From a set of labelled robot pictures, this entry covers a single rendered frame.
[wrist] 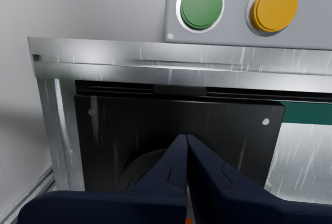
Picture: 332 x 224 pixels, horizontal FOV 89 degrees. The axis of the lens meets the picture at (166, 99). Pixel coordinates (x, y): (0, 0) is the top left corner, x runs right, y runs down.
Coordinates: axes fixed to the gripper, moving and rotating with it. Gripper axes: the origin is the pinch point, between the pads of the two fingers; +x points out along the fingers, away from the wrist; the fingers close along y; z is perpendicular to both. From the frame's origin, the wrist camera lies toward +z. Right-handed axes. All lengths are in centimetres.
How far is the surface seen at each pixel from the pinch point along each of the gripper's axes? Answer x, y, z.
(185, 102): 12.4, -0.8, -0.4
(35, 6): 23.5, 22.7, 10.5
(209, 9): 12.3, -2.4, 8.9
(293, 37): 13.4, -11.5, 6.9
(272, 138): 12.4, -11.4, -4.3
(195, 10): 12.3, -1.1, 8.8
